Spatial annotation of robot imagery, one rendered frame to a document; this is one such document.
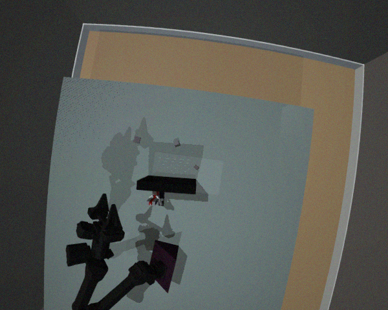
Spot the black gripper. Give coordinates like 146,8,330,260
87,194,125,247

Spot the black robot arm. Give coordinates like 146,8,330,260
66,221,167,310

